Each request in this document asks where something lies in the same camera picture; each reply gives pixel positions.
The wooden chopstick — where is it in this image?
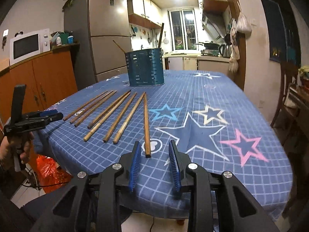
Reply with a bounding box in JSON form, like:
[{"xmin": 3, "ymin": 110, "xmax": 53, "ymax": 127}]
[
  {"xmin": 113, "ymin": 92, "xmax": 146, "ymax": 144},
  {"xmin": 83, "ymin": 93, "xmax": 130, "ymax": 141},
  {"xmin": 113, "ymin": 40, "xmax": 126, "ymax": 54},
  {"xmin": 158, "ymin": 23, "xmax": 165, "ymax": 49},
  {"xmin": 143, "ymin": 93, "xmax": 151, "ymax": 158},
  {"xmin": 87, "ymin": 90, "xmax": 131, "ymax": 129},
  {"xmin": 70, "ymin": 91, "xmax": 114, "ymax": 124},
  {"xmin": 103, "ymin": 92, "xmax": 137, "ymax": 143},
  {"xmin": 74, "ymin": 90, "xmax": 117, "ymax": 127},
  {"xmin": 63, "ymin": 91, "xmax": 108, "ymax": 122}
]

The kitchen window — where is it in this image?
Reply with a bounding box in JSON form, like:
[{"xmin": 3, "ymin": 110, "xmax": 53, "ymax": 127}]
[{"xmin": 168, "ymin": 9, "xmax": 198, "ymax": 51}]

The person's left hand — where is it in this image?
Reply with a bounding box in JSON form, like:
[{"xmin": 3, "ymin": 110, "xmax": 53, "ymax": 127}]
[{"xmin": 1, "ymin": 132, "xmax": 34, "ymax": 171}]

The orange wooden cabinet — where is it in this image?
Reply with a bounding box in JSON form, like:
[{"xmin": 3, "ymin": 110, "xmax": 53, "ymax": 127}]
[{"xmin": 1, "ymin": 43, "xmax": 80, "ymax": 124}]

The red plastic bag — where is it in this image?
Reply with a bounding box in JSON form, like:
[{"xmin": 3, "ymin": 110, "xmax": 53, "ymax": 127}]
[{"xmin": 36, "ymin": 155, "xmax": 72, "ymax": 194}]

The white microwave oven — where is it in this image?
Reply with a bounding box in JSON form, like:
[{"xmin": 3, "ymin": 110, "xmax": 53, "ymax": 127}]
[{"xmin": 9, "ymin": 28, "xmax": 50, "ymax": 66}]

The blue star-pattern tablecloth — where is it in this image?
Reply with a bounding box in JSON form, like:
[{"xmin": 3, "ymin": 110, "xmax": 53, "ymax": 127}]
[{"xmin": 34, "ymin": 70, "xmax": 292, "ymax": 219}]

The green container on cabinet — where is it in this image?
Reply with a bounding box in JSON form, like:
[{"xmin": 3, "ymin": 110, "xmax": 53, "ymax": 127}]
[{"xmin": 60, "ymin": 32, "xmax": 69, "ymax": 44}]

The dark wooden side table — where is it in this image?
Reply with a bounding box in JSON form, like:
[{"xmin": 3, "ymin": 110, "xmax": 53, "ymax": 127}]
[{"xmin": 282, "ymin": 83, "xmax": 309, "ymax": 150}]

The wooden chair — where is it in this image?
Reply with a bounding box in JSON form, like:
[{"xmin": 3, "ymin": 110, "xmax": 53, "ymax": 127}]
[{"xmin": 270, "ymin": 61, "xmax": 298, "ymax": 127}]

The teal perforated utensil holder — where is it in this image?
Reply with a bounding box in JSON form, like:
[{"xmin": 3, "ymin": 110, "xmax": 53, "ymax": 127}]
[{"xmin": 125, "ymin": 48, "xmax": 165, "ymax": 87}]

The silver refrigerator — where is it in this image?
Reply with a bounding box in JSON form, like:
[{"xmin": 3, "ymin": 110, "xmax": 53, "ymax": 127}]
[{"xmin": 63, "ymin": 0, "xmax": 132, "ymax": 90}]

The steel electric kettle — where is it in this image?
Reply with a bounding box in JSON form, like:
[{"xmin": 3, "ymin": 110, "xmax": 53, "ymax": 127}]
[{"xmin": 218, "ymin": 44, "xmax": 232, "ymax": 58}]

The black wok on stove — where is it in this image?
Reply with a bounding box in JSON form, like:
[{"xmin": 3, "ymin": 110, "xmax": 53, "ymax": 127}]
[{"xmin": 196, "ymin": 42, "xmax": 220, "ymax": 50}]

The range hood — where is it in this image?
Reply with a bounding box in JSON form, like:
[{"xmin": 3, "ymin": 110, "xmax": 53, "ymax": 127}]
[{"xmin": 202, "ymin": 12, "xmax": 226, "ymax": 44}]

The white hanging plastic bag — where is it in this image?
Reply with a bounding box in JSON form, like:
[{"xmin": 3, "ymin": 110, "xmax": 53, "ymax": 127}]
[{"xmin": 236, "ymin": 12, "xmax": 252, "ymax": 34}]

